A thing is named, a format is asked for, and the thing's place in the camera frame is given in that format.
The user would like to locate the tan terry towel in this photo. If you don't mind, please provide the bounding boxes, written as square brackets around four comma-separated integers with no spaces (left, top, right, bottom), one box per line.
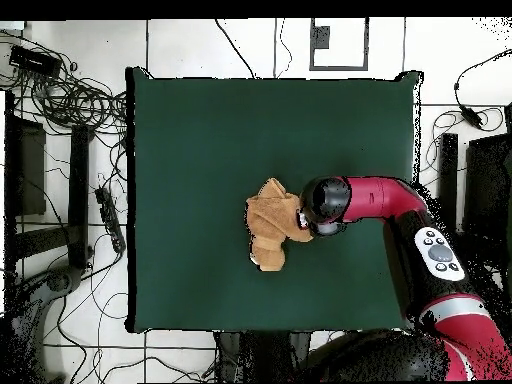
[244,177,315,272]

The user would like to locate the black flat panel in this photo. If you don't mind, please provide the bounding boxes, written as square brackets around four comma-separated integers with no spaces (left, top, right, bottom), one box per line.
[4,113,47,217]
[463,133,512,241]

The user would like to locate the dark green table cloth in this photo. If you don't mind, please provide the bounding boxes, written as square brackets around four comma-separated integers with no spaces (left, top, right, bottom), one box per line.
[125,66,421,335]

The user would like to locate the black upright bar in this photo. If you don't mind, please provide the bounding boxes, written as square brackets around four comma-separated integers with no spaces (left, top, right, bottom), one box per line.
[437,133,460,235]
[66,124,95,270]

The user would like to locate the black power strip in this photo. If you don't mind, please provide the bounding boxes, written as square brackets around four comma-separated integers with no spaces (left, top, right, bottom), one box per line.
[94,186,127,254]

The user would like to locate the black power adapter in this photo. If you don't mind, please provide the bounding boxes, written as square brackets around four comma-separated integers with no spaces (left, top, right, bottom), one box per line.
[458,104,486,130]

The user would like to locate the grey stand base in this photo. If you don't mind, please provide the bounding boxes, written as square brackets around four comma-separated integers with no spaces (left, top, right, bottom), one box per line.
[7,265,85,383]

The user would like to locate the black electronics box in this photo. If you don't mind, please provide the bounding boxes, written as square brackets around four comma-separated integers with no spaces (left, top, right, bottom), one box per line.
[8,44,63,78]

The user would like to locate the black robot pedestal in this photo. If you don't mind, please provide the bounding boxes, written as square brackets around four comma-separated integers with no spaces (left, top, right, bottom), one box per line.
[215,330,311,383]

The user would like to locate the grey rectangular frame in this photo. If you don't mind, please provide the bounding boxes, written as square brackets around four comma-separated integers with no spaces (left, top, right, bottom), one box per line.
[308,17,370,72]

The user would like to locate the tangled black cable bundle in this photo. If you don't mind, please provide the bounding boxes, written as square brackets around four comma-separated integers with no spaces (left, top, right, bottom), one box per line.
[0,31,129,137]

